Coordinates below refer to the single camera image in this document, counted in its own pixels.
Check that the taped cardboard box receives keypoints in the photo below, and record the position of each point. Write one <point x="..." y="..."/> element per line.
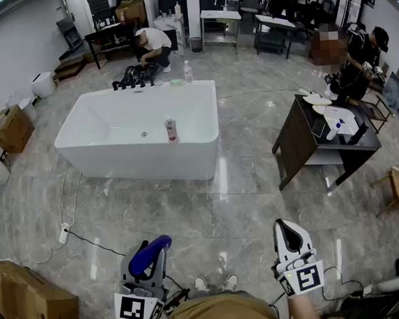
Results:
<point x="11" y="129"/>

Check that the clear plastic water bottle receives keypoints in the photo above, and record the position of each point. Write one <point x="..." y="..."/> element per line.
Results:
<point x="188" y="72"/>

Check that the large cardboard box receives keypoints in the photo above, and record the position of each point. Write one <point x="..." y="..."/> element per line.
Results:
<point x="28" y="300"/>

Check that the black tablet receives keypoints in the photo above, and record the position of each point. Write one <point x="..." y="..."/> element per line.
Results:
<point x="318" y="127"/>

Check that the white marble cabinet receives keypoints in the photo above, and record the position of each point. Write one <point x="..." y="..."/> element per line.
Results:
<point x="168" y="28"/>

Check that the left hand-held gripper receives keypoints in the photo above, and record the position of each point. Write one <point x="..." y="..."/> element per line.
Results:
<point x="131" y="308"/>

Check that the person's shoe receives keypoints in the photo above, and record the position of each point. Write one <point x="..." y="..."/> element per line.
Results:
<point x="230" y="282"/>
<point x="200" y="284"/>

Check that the dark wooden cabinet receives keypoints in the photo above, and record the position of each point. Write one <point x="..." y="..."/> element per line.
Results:
<point x="297" y="141"/>

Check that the pink bottle with white cap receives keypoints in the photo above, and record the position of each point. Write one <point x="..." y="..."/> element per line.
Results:
<point x="172" y="131"/>

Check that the grey soap dish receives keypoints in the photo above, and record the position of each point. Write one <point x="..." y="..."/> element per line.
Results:
<point x="159" y="83"/>

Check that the black mesh bin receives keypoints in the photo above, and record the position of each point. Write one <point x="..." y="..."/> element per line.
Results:
<point x="196" y="44"/>

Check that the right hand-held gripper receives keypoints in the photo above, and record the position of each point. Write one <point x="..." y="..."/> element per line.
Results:
<point x="305" y="279"/>

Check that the grey metal table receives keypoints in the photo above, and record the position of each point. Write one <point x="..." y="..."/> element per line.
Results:
<point x="275" y="21"/>

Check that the white spray bottle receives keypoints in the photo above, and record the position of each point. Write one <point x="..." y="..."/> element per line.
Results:
<point x="334" y="132"/>

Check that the person's right forearm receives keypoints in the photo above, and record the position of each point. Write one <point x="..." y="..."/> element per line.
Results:
<point x="303" y="310"/>

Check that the person's tan jacket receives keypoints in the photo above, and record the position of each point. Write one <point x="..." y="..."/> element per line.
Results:
<point x="224" y="314"/>

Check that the blue bottle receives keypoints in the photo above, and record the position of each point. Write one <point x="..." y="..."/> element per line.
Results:
<point x="148" y="256"/>

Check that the person's left shoe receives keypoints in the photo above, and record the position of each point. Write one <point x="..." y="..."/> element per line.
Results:
<point x="200" y="284"/>

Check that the white power strip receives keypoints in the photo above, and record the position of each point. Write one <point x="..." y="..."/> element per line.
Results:
<point x="303" y="89"/>
<point x="63" y="233"/>

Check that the black table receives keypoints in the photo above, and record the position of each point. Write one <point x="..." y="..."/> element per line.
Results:
<point x="108" y="30"/>

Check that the green soap dish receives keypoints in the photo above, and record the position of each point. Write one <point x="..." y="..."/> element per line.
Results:
<point x="177" y="82"/>

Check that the framed picture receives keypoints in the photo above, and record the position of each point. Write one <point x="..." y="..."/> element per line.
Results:
<point x="395" y="90"/>

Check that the black bathtub faucet set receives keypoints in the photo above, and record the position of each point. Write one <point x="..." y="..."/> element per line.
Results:
<point x="133" y="84"/>

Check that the white toilet seat lid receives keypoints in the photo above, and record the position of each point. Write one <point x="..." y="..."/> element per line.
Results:
<point x="316" y="99"/>

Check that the white ceramic basin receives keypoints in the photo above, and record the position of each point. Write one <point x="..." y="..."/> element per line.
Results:
<point x="344" y="118"/>

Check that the white bathtub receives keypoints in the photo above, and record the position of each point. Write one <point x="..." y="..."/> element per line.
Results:
<point x="134" y="153"/>

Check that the steel sink table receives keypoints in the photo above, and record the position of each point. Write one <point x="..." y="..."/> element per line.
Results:
<point x="220" y="15"/>

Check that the black battery pack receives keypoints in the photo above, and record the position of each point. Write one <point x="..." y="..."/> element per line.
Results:
<point x="177" y="300"/>

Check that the person's right shoe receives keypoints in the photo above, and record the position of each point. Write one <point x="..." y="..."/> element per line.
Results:
<point x="230" y="282"/>

